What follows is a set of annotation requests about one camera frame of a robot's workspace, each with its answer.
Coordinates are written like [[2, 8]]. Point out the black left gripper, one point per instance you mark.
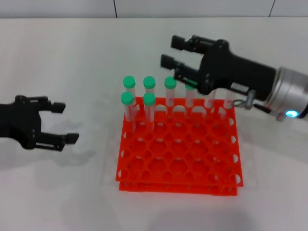
[[21, 122]]

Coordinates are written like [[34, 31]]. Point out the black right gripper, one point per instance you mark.
[[228, 72]]

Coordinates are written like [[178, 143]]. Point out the clear test tube green cap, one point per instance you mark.
[[190, 87], [209, 99], [127, 98], [129, 81], [170, 83], [228, 99], [149, 98], [149, 82]]

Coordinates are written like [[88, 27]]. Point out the orange test tube rack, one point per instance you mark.
[[178, 154]]

